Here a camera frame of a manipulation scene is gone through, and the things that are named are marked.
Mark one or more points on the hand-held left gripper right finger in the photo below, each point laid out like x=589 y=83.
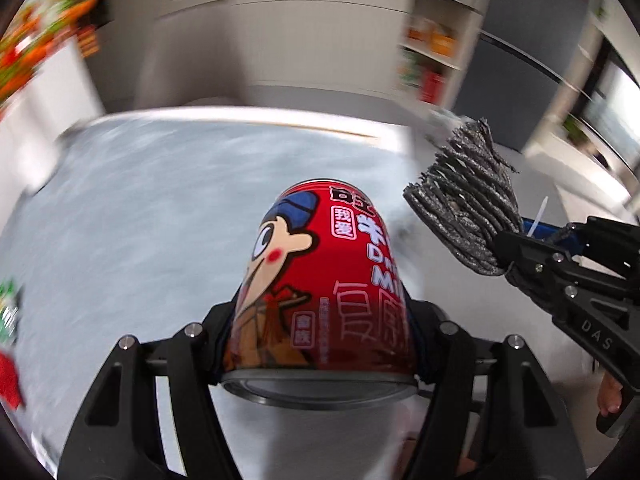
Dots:
x=430 y=325

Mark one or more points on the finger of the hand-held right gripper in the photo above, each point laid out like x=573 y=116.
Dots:
x=545 y=270
x=605 y=242

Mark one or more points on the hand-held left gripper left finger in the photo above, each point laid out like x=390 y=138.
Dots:
x=215 y=325

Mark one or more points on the red drink can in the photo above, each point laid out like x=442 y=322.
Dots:
x=320 y=285

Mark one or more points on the person's right hand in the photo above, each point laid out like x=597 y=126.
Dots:
x=611 y=400

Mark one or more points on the grey plush blanket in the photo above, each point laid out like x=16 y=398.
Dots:
x=150 y=200

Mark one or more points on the dark grey cabinet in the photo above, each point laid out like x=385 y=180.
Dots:
x=525 y=60

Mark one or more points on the green crumpled wrapper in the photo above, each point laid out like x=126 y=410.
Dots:
x=7 y=310

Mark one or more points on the red carton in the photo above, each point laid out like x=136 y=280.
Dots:
x=432 y=87

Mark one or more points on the green carton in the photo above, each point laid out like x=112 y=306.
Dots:
x=409 y=72

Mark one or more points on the grey dining chair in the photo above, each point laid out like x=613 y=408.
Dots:
x=195 y=75

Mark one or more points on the orange tissue box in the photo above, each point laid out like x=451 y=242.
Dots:
x=442 y=40

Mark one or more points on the white sideboard cabinet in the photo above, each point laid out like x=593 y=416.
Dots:
x=310 y=45

